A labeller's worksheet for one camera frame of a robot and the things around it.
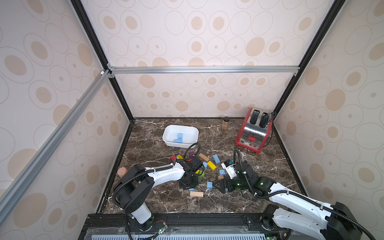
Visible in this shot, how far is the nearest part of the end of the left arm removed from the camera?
64cm

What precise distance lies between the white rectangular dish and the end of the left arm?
0.29 m

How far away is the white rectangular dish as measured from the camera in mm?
1036
